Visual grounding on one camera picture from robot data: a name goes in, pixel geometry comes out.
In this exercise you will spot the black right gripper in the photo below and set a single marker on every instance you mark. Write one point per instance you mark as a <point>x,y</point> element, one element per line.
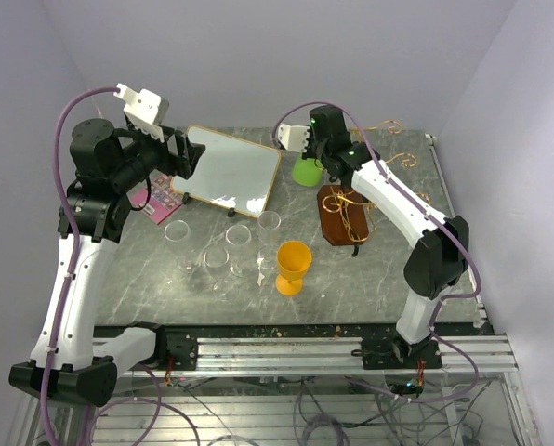
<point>309,153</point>

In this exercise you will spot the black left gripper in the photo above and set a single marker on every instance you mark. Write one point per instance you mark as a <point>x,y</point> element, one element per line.
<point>184,163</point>

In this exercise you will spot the green plastic wine glass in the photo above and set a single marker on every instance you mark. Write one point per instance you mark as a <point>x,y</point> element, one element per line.
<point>307,172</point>

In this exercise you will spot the orange plastic wine glass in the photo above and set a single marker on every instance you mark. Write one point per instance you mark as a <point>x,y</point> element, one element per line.
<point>293,261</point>

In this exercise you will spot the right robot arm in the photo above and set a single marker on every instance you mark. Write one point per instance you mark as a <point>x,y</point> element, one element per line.
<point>439,244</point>

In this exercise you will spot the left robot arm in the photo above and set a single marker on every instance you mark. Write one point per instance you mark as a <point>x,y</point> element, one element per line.
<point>65,365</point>

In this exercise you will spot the clear wine glass far left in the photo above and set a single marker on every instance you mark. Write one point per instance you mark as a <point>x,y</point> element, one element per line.
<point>180,241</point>

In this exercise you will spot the clear wine glass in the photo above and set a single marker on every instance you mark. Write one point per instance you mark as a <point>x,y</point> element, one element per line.
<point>180,241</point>
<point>238,239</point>
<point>217,262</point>

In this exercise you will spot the clear tall flute glass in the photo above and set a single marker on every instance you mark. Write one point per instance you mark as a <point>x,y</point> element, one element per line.
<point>268,227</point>

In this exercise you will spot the clear wine glass middle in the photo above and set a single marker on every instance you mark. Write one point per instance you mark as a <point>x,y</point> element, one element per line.
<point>238,239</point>

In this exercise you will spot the clear wine glass front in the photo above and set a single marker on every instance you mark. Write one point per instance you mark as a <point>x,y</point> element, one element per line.
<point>217,262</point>

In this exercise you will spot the gold framed whiteboard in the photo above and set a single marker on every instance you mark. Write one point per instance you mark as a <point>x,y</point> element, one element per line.
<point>233,173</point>

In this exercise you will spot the pink sticker book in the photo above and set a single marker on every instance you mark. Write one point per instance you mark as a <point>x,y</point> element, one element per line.
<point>164,200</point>

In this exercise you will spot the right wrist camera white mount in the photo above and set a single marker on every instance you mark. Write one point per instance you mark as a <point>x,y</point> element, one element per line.
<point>294,138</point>

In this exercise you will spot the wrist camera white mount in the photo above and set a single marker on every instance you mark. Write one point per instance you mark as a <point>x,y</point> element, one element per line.
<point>294,138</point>
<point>145,110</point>

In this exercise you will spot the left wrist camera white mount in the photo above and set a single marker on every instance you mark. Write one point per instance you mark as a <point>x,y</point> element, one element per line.
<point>145,110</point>

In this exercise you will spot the gold wire wine glass rack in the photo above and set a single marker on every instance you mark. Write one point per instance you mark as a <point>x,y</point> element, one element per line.
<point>340,201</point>

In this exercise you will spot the aluminium mounting rail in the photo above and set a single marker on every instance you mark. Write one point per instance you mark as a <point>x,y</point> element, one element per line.
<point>315,356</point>

